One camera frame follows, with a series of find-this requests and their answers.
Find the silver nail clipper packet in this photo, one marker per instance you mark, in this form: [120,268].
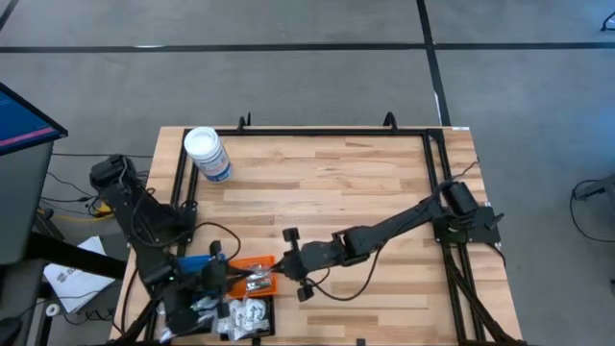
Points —
[259,287]

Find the monitor with blue screen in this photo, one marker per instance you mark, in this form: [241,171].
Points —
[24,120]

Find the black plastic bin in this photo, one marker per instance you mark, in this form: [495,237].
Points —
[271,317]

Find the black floor object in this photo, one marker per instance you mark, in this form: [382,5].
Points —
[610,21]

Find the black desk beam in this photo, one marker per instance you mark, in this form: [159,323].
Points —
[72,254]

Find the orange slotted plastic basket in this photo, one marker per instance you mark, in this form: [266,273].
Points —
[240,290]

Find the white wipes canister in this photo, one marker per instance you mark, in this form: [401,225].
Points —
[204,144]

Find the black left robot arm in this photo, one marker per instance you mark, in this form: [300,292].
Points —
[139,230]

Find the grey cabinet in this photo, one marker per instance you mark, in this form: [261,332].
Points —
[24,202]

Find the white paper sheet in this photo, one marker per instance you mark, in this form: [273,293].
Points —
[72,288]

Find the small white sticker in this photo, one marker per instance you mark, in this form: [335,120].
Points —
[460,128]

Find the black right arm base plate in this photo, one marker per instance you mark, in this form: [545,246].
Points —
[483,230]

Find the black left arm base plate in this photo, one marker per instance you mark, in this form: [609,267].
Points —
[180,226]

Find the blue plastic bin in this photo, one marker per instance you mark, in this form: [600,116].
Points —
[192,263]

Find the white tape roll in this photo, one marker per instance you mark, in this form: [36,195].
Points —
[52,310]

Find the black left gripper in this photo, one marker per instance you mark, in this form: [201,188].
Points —
[214,278]

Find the grey stand leg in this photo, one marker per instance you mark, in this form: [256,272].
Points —
[600,187]

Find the black aluminium table frame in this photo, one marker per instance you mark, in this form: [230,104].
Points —
[312,131]

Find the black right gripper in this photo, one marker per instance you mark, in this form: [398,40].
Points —
[307,259]

